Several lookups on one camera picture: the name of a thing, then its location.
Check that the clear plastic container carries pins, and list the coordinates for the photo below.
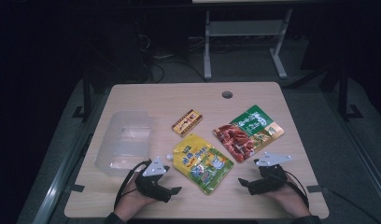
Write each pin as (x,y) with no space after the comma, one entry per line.
(126,140)

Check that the aluminium floor rail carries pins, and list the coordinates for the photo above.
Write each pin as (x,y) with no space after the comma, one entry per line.
(54,193)
(359,146)

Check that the white metal table frame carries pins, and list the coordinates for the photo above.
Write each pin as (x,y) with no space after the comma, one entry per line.
(244,28)

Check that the small red yellow box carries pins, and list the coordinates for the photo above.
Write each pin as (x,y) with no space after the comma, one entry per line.
(187,123)

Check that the green red food pouch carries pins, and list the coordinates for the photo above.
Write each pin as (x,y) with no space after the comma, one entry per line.
(247,133)

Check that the person's left hand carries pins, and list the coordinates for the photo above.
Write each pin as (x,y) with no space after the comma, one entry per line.
(129,202)

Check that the black metal stand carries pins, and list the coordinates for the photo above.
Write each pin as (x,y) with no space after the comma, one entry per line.
(87,96)
(343,93)

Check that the black table edge bracket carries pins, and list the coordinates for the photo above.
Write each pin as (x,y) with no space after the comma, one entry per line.
(76,188)
(316,188)

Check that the yellow spout pouch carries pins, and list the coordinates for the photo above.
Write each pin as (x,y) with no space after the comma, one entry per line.
(201,161)

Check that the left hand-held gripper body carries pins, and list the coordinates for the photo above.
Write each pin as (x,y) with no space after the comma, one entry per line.
(152,183)

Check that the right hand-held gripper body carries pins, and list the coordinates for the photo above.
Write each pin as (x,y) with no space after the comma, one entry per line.
(268,180)

